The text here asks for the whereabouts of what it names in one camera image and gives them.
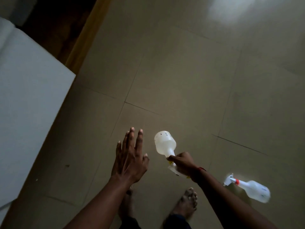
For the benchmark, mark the person's left middle finger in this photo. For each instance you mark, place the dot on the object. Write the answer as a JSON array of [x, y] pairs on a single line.
[[131, 139]]

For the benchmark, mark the person's left thumb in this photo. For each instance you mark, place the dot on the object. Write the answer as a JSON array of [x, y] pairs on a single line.
[[145, 160]]

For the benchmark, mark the person's left hand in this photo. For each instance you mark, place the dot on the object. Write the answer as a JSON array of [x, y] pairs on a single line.
[[128, 162]]

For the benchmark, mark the person's left forearm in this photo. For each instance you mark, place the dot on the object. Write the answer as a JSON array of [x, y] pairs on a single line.
[[102, 205]]

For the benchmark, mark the person's right hand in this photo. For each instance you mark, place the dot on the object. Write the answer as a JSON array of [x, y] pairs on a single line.
[[184, 165]]

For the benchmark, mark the person's right fingers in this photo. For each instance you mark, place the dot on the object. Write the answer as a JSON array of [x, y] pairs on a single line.
[[175, 158]]

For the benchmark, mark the person's right forearm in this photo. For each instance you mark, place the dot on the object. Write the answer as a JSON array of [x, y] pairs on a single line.
[[226, 202]]

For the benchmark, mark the person's right foot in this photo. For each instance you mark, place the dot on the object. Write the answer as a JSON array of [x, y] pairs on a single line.
[[185, 201]]

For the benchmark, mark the dark wooden door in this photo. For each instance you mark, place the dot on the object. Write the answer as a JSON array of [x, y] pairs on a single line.
[[57, 23]]

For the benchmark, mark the dark trousers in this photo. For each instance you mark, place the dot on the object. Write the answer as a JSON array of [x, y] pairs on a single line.
[[176, 222]]

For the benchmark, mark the white spray bottle yellow collar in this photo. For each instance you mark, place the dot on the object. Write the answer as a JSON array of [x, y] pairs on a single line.
[[165, 143]]

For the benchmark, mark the person's left little finger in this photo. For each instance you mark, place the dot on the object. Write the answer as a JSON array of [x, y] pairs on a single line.
[[119, 150]]

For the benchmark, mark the white spray bottle red collar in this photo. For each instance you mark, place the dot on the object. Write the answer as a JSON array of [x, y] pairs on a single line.
[[255, 189]]

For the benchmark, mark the wooden door frame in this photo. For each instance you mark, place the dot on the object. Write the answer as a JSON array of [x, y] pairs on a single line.
[[88, 33]]

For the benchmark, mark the red wrist thread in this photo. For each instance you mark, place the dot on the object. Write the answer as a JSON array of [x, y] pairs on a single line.
[[202, 168]]

